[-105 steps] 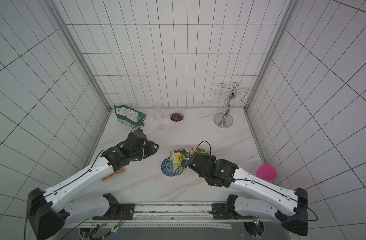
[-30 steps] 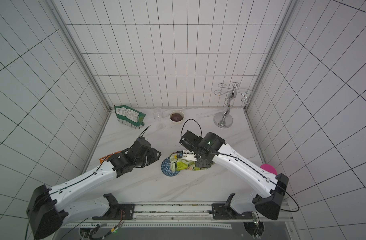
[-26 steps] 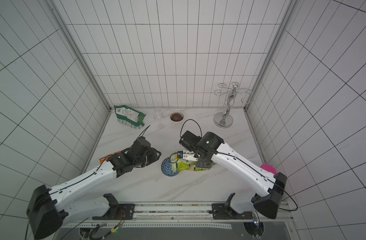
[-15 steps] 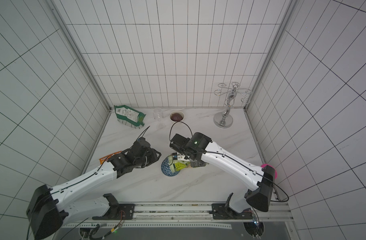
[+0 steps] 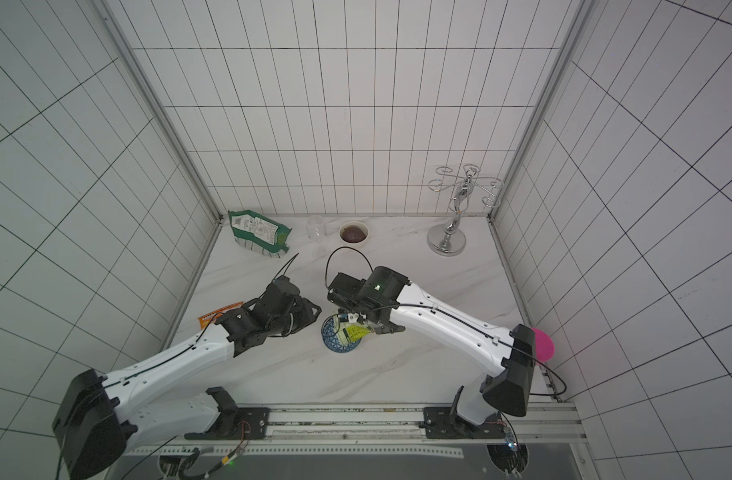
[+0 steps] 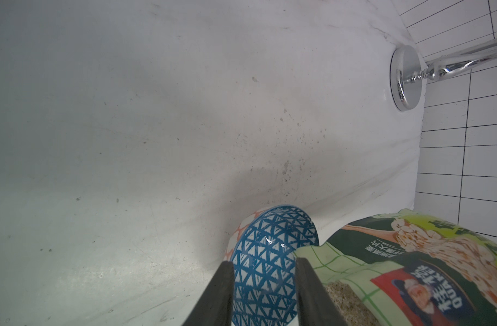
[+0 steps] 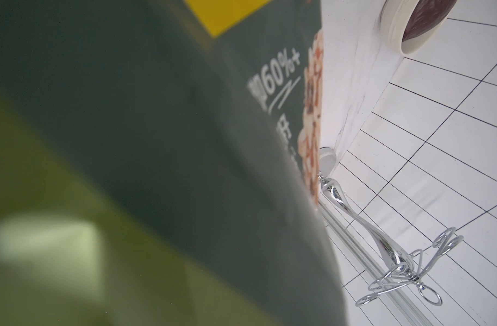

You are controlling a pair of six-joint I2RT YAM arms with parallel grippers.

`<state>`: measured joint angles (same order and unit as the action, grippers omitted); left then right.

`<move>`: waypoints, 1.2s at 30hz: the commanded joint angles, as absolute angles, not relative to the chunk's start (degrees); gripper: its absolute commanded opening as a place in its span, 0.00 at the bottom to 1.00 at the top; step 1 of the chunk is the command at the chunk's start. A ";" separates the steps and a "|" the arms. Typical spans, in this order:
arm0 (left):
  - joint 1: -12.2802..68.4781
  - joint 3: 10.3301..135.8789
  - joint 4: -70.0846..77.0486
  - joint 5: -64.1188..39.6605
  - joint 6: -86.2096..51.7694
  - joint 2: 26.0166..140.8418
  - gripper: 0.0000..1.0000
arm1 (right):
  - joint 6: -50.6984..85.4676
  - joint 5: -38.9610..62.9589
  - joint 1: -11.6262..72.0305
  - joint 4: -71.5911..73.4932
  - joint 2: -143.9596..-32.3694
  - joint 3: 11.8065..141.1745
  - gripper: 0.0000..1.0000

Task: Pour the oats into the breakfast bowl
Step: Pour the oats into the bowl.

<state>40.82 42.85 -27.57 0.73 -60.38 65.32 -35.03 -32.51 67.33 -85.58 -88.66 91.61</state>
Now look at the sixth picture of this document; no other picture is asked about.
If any green Quaker oats bag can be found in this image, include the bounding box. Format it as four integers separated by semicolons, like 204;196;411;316
295;209;497;325

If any chrome glass holder stand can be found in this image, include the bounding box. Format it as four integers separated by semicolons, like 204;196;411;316
390;39;497;111

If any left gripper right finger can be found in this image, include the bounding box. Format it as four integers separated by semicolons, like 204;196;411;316
295;258;347;326

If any blue patterned breakfast bowl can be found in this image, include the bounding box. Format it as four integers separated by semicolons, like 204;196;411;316
224;205;319;325

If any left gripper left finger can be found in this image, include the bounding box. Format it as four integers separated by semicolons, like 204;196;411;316
183;261;234;326

